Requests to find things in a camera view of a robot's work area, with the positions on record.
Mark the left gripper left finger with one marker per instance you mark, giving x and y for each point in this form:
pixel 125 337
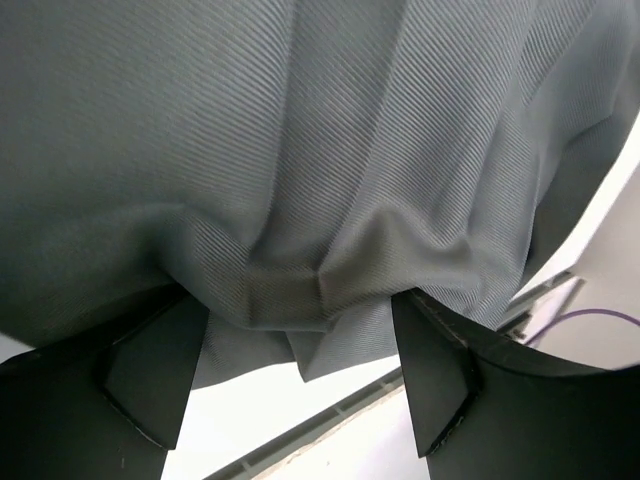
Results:
pixel 107 403

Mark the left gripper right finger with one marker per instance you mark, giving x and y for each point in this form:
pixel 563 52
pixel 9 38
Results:
pixel 484 407

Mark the grey pleated skirt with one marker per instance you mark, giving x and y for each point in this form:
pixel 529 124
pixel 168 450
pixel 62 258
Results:
pixel 294 164

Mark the aluminium front rail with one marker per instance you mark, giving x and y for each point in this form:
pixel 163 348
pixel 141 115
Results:
pixel 527 317

